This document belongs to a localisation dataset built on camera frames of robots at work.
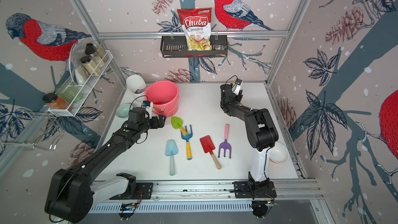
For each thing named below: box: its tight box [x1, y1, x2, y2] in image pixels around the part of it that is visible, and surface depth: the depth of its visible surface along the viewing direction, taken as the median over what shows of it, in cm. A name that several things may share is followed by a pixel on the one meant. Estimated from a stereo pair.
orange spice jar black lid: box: [42, 92, 74, 112], surface depth 63 cm
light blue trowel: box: [164, 138, 179, 176], surface depth 88 cm
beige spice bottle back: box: [84, 43, 109, 69], surface depth 85 cm
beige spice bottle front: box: [80, 56, 102, 77], surface depth 78 cm
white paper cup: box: [125, 74, 147, 103], surface depth 106 cm
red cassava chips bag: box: [177, 7, 212, 51], surface depth 83 cm
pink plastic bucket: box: [144, 80, 180, 118], surface depth 98 cm
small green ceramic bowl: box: [115, 102, 132, 118], surface depth 103 cm
